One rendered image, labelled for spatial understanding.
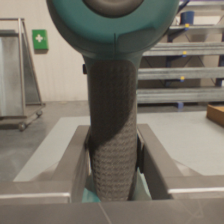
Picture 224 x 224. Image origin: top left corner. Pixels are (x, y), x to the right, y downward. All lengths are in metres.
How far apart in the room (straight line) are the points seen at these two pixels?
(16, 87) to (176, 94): 3.09
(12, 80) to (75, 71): 2.34
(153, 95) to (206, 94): 1.18
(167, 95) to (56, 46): 3.11
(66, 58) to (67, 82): 0.64
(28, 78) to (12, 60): 0.72
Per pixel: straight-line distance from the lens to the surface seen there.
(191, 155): 0.53
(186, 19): 4.31
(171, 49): 4.01
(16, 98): 2.72
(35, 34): 4.94
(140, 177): 0.17
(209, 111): 0.92
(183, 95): 3.96
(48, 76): 4.97
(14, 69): 2.77
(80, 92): 4.80
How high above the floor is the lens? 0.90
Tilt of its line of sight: 15 degrees down
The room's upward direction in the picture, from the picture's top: 1 degrees counter-clockwise
